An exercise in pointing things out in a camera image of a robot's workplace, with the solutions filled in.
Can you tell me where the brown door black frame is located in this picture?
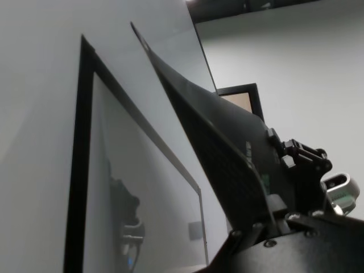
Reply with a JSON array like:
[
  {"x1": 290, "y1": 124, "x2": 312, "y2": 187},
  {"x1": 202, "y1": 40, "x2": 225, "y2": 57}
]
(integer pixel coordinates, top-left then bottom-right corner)
[{"x1": 216, "y1": 83, "x2": 266, "y2": 122}]

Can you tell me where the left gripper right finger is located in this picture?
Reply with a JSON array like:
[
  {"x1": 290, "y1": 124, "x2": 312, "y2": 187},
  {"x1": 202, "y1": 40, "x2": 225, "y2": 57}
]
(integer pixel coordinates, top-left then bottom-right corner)
[{"x1": 267, "y1": 195, "x2": 288, "y2": 237}]

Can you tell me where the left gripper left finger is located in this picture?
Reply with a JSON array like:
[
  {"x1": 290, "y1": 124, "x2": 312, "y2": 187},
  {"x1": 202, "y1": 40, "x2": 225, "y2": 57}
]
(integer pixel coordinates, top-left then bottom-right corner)
[{"x1": 249, "y1": 222, "x2": 267, "y2": 246}]

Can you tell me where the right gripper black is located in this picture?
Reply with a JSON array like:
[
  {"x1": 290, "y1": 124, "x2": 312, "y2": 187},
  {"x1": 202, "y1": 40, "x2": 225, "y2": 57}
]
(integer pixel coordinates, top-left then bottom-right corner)
[{"x1": 266, "y1": 127, "x2": 333, "y2": 213}]

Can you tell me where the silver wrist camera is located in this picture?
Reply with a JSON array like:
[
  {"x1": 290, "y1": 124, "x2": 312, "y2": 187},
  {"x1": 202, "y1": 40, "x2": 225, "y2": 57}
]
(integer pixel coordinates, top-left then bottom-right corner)
[{"x1": 321, "y1": 172, "x2": 361, "y2": 216}]

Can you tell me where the black robot print poster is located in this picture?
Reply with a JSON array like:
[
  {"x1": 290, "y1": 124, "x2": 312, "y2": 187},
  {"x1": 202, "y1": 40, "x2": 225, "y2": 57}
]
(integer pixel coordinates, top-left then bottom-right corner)
[{"x1": 130, "y1": 21, "x2": 288, "y2": 231}]

